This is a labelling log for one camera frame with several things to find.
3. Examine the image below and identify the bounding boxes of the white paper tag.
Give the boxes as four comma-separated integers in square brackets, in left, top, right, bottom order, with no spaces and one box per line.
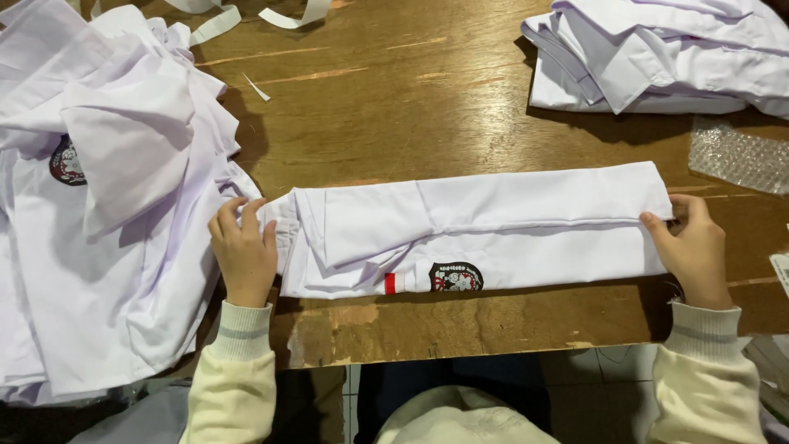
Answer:
[768,251,789,301]

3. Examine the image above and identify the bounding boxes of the person's right hand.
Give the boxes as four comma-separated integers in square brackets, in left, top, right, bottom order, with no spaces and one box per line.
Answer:
[639,193,734,307]

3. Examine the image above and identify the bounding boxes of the clear bubble wrap sheet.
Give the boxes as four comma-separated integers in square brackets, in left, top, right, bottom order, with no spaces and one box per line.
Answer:
[688,115,789,196]

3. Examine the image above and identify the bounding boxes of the long white paper strip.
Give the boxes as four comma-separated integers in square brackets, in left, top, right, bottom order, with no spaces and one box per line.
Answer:
[187,5,243,48]

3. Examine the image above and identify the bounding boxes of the stack of flat packets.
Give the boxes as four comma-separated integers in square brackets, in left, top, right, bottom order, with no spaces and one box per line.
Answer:
[742,335,789,428]

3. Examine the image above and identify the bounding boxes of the curled white paper strip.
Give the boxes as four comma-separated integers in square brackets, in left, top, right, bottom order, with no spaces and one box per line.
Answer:
[257,0,334,30]

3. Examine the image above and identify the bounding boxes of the small white paper scrap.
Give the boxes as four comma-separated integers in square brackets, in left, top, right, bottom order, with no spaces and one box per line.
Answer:
[241,72,272,103]

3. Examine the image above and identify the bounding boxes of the short white paper strip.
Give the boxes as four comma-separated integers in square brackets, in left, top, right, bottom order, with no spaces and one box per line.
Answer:
[161,0,223,15]

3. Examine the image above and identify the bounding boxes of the stack of folded white shirts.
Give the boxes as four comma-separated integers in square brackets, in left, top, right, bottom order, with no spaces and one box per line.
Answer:
[520,0,789,122]

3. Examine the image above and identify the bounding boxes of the grey cloth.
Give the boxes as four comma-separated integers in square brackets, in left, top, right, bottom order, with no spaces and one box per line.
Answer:
[67,379,193,444]

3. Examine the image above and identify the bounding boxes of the person's left hand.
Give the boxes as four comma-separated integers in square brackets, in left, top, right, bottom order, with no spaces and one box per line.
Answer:
[208,197,279,307]

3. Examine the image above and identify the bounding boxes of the person's dark trousers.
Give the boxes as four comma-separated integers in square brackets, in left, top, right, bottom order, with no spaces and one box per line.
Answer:
[354,353,552,444]

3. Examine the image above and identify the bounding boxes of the person's cream sweater chest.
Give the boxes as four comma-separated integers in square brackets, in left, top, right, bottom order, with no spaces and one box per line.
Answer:
[375,385,559,444]

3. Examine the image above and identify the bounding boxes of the pile of loose white shirts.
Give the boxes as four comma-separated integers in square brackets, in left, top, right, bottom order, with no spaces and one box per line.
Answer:
[0,0,263,408]

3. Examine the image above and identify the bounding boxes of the white badge shirt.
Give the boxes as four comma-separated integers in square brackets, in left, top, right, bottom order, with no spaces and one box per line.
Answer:
[256,161,675,301]

